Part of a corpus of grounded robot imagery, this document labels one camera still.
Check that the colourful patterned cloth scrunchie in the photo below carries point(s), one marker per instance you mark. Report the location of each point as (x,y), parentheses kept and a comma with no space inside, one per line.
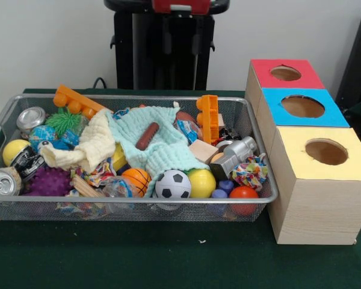
(249,173)

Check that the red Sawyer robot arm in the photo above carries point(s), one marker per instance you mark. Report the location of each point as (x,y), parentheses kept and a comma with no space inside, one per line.
(180,4)

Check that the silver mesh bin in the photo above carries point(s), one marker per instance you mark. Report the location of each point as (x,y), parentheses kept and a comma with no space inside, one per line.
(78,210)

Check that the wooden box with three holes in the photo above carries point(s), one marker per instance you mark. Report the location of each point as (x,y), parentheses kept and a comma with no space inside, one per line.
(319,210)

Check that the mint green cloth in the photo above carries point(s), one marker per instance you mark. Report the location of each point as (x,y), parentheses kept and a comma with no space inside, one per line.
(168,150)

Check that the brown toy sausage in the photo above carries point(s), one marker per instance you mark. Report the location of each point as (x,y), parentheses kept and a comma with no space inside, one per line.
(147,137)

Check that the black and white soccer ball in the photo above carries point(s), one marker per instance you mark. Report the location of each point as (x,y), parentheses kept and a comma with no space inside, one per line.
(173,185)

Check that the yellow ball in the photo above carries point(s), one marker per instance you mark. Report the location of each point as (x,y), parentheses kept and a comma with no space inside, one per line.
(202,183)

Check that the silver toy robot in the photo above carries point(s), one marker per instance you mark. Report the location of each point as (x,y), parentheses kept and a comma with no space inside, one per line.
(234,152)

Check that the small orange basketball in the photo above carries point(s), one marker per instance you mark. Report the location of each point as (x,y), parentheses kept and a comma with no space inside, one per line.
(136,179)

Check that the red ball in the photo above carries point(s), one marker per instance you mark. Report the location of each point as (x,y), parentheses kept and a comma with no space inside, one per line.
(243,192)

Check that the cream cloth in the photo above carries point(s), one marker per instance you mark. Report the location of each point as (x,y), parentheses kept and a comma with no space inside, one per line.
(93,141)

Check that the long orange toy brick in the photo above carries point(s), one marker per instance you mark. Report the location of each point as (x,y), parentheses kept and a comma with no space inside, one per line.
(72,96)

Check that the dark green table cloth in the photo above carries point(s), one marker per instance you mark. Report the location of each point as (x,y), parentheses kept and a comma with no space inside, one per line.
(138,256)

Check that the purple spiky ball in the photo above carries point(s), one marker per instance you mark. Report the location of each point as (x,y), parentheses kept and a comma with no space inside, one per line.
(49,182)

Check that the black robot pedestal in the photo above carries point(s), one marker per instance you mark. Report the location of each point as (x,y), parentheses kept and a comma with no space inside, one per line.
(165,54)

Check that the black object by wall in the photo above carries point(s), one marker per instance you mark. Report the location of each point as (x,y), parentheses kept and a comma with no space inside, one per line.
(359,60)

